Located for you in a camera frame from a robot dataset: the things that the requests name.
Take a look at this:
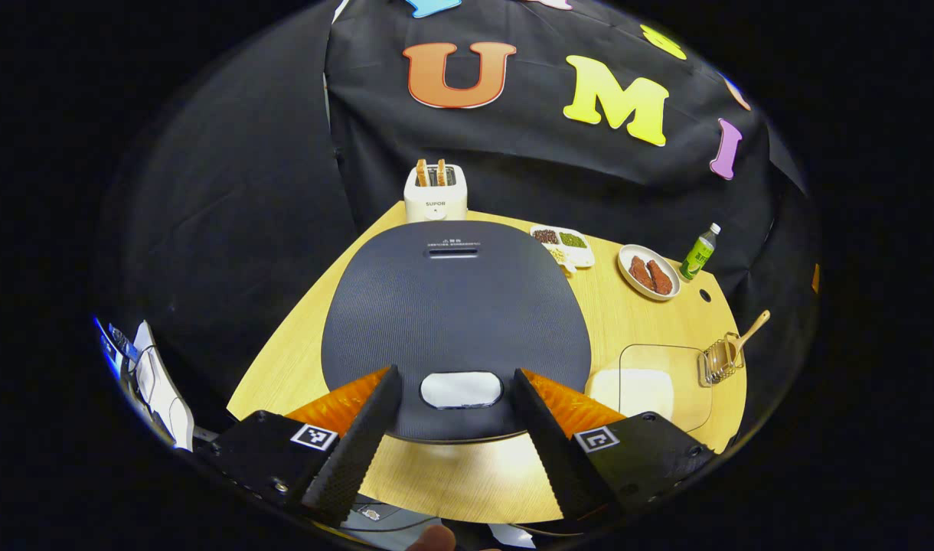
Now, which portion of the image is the black backdrop cloth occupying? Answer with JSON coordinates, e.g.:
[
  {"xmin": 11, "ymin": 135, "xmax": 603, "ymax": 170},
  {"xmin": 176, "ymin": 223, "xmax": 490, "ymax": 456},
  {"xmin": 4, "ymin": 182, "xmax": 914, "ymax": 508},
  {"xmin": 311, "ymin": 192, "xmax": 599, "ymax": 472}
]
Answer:
[{"xmin": 103, "ymin": 0, "xmax": 820, "ymax": 414}]

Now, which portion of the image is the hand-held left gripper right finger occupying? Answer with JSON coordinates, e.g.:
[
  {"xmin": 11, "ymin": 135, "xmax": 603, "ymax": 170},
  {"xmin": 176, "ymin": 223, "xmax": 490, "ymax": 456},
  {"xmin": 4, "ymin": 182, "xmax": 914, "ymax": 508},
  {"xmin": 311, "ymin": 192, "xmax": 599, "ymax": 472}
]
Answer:
[{"xmin": 511, "ymin": 367, "xmax": 717, "ymax": 525}]

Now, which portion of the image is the dark grey rice cooker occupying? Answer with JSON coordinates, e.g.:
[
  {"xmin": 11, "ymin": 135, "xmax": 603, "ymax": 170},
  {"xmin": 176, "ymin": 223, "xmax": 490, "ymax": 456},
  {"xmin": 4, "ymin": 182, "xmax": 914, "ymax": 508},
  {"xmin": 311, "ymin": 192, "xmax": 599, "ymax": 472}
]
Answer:
[{"xmin": 320, "ymin": 220, "xmax": 593, "ymax": 445}]

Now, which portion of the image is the clear tray of rice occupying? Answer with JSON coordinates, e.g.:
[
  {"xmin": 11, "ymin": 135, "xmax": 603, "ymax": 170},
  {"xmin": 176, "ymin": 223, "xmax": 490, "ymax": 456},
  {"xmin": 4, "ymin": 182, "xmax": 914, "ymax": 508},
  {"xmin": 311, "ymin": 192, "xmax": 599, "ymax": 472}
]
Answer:
[{"xmin": 586, "ymin": 344, "xmax": 713, "ymax": 433}]

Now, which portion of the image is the white toaster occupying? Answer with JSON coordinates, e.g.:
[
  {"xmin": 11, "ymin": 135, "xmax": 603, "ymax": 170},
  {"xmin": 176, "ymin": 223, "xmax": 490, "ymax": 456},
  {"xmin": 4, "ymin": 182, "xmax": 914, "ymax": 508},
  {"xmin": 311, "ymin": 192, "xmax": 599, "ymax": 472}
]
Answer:
[{"xmin": 403, "ymin": 163, "xmax": 469, "ymax": 223}]

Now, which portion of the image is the white divided bean dish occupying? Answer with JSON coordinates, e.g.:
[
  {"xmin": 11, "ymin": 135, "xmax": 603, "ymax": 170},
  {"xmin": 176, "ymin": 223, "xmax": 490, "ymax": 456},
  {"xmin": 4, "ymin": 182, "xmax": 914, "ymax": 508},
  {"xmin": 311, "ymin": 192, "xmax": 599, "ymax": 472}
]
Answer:
[{"xmin": 530, "ymin": 225, "xmax": 596, "ymax": 275}]

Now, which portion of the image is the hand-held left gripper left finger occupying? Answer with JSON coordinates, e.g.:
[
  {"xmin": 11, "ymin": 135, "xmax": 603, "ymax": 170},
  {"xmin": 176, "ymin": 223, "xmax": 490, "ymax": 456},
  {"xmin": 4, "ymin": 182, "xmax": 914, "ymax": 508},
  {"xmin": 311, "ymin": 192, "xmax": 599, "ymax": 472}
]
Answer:
[{"xmin": 199, "ymin": 365, "xmax": 403, "ymax": 529}]

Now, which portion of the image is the green drink bottle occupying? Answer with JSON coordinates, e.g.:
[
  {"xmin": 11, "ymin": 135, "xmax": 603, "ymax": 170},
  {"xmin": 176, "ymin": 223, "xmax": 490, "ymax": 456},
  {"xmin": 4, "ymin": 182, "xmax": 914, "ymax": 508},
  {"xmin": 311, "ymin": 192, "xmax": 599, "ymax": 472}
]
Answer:
[{"xmin": 679, "ymin": 223, "xmax": 721, "ymax": 281}]

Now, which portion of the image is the white side desk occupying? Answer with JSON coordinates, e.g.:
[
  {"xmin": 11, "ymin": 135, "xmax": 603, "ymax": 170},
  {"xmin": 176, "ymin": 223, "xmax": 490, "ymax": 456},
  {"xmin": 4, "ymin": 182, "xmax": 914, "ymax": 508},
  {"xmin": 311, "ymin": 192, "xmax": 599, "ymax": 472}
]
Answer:
[{"xmin": 96, "ymin": 318, "xmax": 196, "ymax": 452}]

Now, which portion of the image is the wooden spoon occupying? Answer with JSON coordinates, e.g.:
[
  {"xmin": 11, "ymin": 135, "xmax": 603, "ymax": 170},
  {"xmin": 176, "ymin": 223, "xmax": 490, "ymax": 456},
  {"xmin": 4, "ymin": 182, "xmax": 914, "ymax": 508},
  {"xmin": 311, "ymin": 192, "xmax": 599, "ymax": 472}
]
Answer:
[{"xmin": 716, "ymin": 309, "xmax": 771, "ymax": 376}]

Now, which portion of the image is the white round plate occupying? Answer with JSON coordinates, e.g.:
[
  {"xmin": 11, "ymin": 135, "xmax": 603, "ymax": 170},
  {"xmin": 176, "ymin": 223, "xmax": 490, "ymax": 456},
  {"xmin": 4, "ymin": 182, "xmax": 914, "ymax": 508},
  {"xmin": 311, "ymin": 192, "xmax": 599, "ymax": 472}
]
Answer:
[{"xmin": 617, "ymin": 244, "xmax": 681, "ymax": 302}]

